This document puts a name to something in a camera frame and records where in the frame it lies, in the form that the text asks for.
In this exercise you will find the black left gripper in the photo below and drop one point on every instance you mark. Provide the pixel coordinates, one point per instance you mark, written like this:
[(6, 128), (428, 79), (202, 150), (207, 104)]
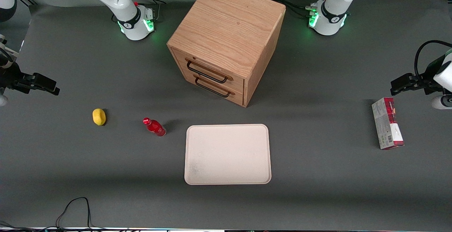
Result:
[(424, 81)]

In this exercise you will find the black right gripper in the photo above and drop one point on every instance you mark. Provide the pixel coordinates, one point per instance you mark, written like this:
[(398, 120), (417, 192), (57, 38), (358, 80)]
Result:
[(13, 78)]

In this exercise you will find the red coke bottle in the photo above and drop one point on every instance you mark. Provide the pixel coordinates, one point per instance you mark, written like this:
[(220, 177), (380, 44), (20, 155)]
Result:
[(155, 128)]

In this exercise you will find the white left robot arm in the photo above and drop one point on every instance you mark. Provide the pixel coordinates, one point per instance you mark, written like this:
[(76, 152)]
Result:
[(335, 9)]

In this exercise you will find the beige plastic tray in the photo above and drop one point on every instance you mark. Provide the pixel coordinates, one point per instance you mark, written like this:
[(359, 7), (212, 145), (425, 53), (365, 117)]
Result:
[(227, 154)]

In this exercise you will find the grey and red carton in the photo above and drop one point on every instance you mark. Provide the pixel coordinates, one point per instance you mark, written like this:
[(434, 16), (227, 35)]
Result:
[(386, 126)]

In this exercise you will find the yellow lemon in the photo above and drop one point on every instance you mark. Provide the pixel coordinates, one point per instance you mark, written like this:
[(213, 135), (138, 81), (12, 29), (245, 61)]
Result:
[(99, 117)]

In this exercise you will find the wide wooden drawer front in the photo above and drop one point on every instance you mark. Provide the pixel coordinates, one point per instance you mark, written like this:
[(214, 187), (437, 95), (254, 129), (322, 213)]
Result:
[(236, 83)]

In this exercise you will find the narrow wooden drawer front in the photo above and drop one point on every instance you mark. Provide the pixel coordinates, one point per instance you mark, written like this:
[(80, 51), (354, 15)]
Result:
[(237, 99)]

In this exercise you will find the oak wooden drawer cabinet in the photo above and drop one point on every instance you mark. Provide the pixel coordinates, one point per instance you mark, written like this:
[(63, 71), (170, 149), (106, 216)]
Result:
[(229, 23)]

